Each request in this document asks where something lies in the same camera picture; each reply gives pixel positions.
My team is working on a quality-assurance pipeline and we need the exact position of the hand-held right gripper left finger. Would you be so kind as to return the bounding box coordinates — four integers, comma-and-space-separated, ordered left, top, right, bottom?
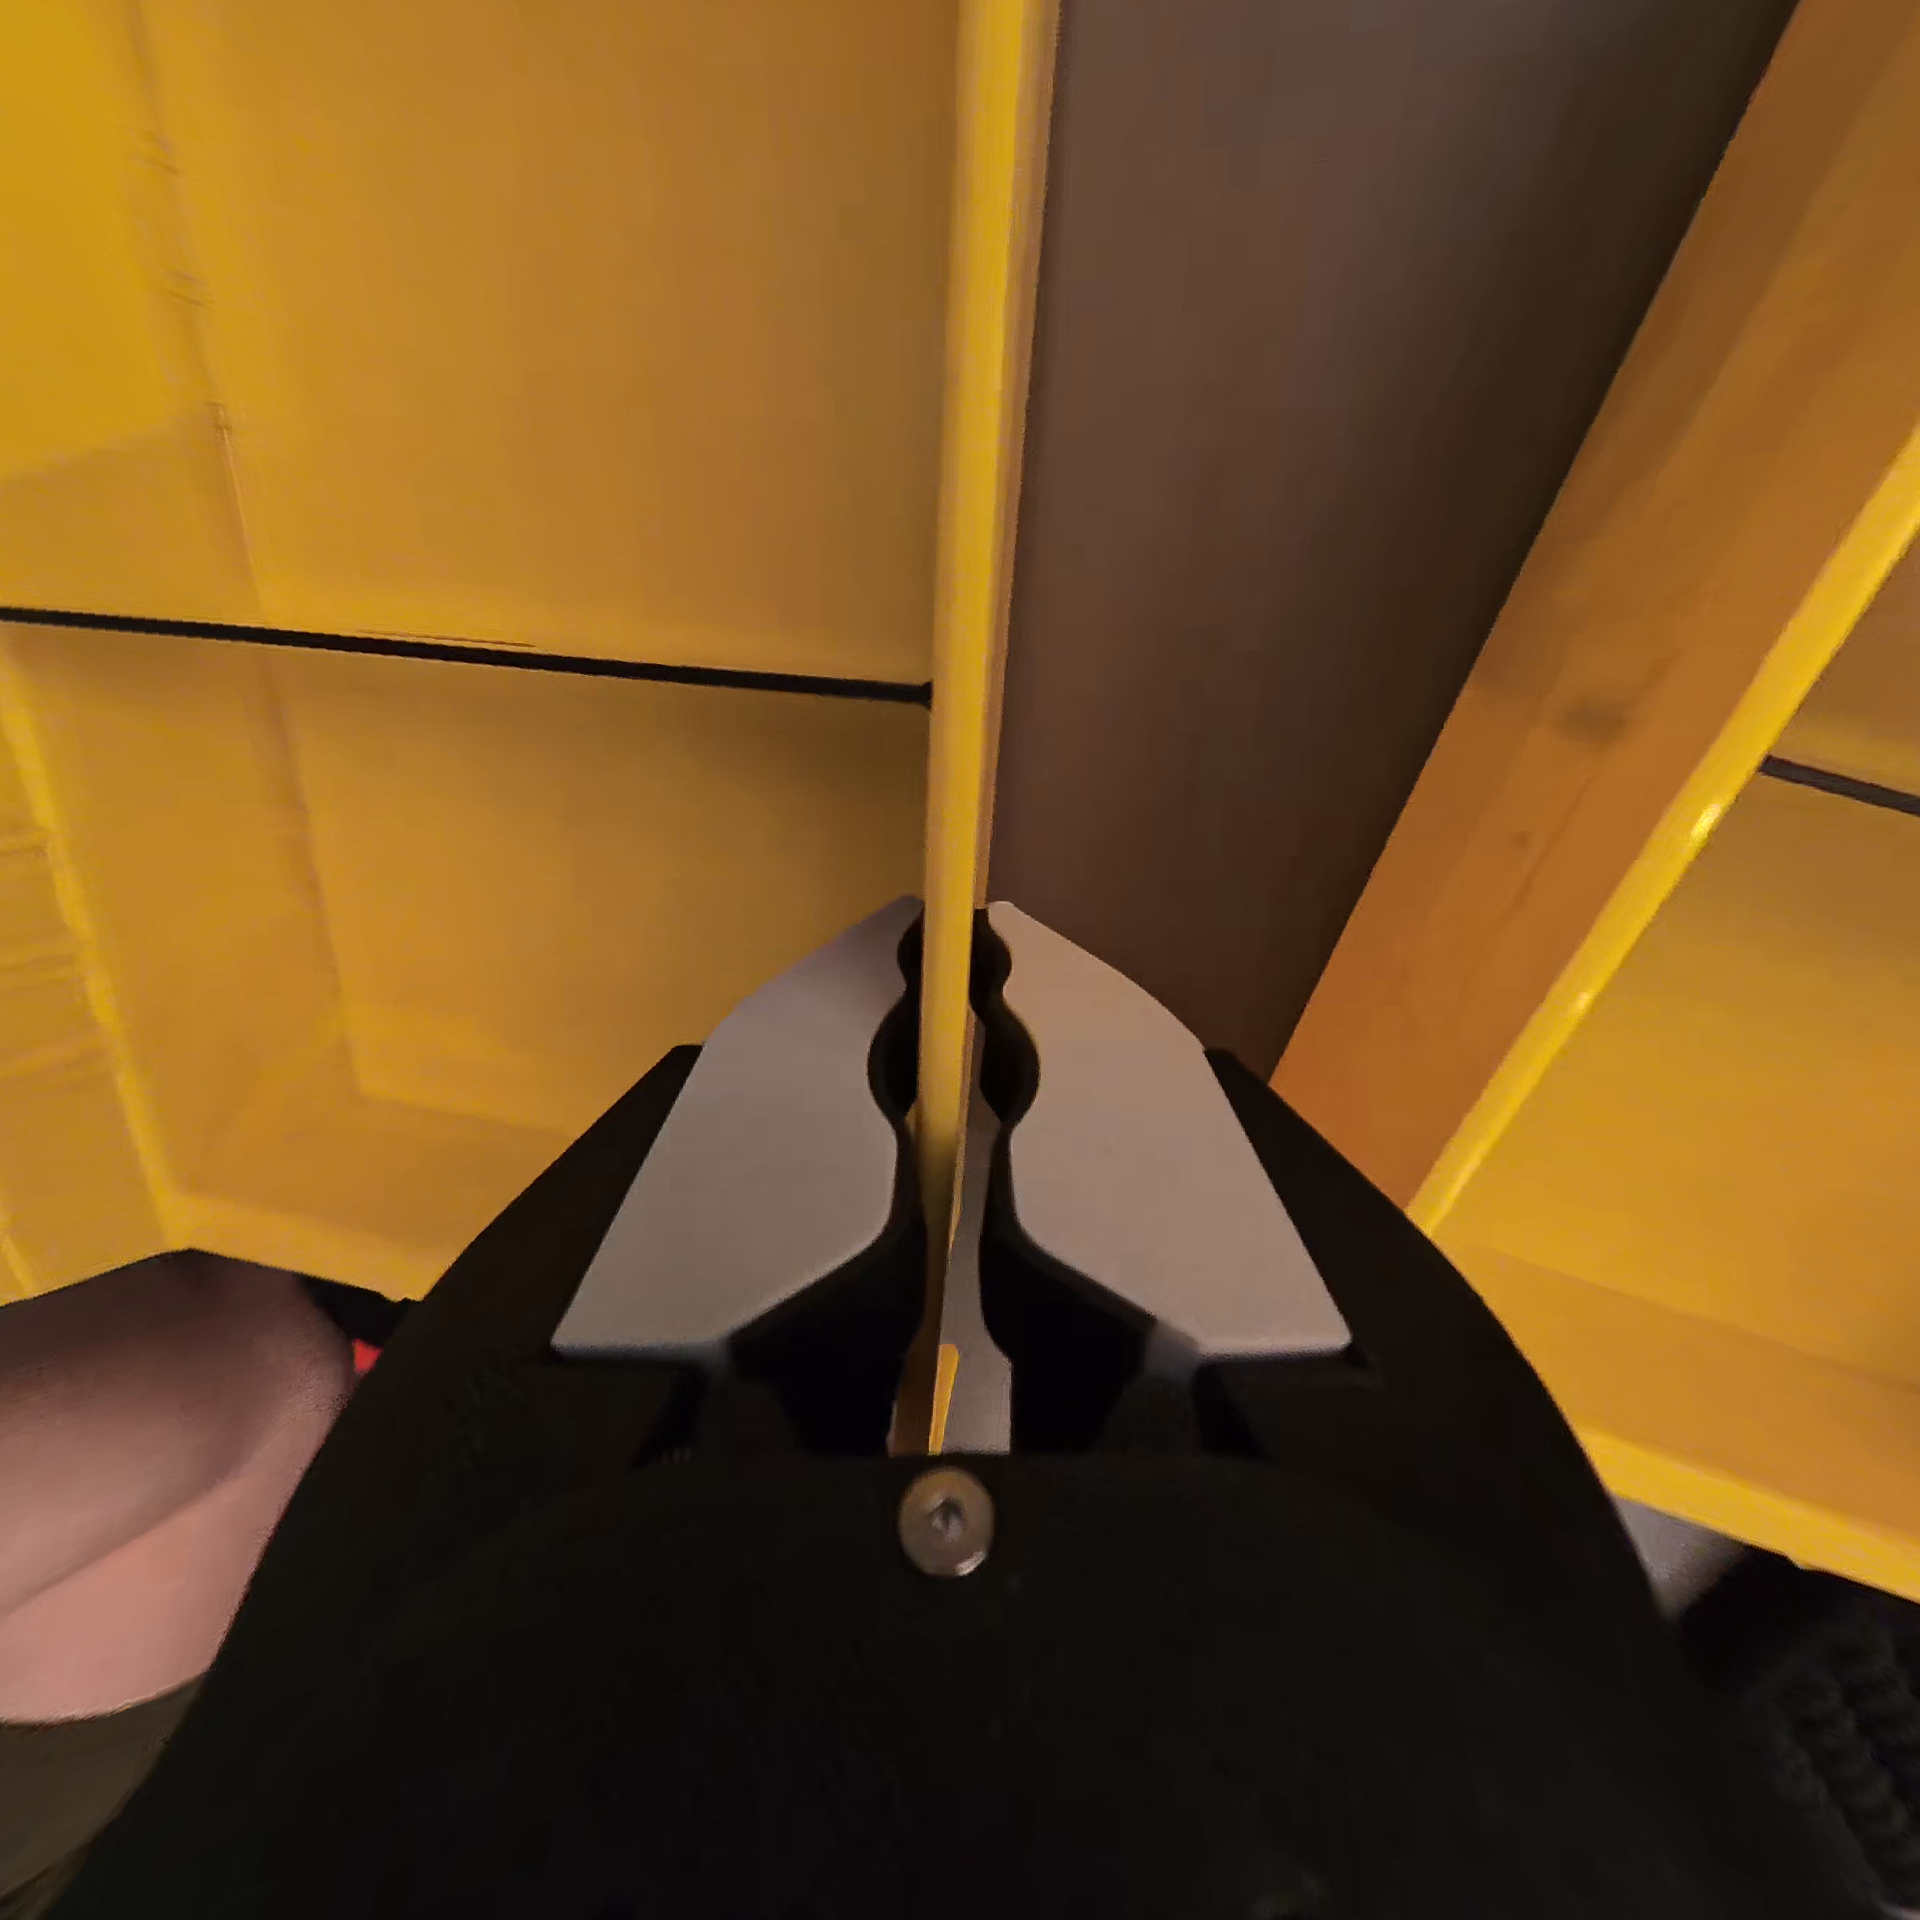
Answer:
551, 895, 929, 1397

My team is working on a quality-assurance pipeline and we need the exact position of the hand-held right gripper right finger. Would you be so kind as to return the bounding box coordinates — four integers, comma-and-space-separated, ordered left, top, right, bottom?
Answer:
971, 900, 1353, 1397

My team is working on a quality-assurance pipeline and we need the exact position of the yellow plastic bin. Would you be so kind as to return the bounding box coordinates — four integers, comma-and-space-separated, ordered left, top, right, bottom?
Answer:
1272, 0, 1920, 1599
0, 0, 1059, 1456

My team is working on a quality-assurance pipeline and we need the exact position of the person's left forearm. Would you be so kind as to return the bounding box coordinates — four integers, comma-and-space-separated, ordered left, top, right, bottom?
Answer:
0, 1259, 360, 1723

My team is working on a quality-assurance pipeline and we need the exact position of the black bin divider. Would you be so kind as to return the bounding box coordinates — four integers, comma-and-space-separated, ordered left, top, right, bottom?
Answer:
1757, 755, 1920, 820
0, 608, 932, 707

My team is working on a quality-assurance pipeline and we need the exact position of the black textured pad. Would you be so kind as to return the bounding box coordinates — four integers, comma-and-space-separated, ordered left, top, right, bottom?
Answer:
1672, 1552, 1920, 1920

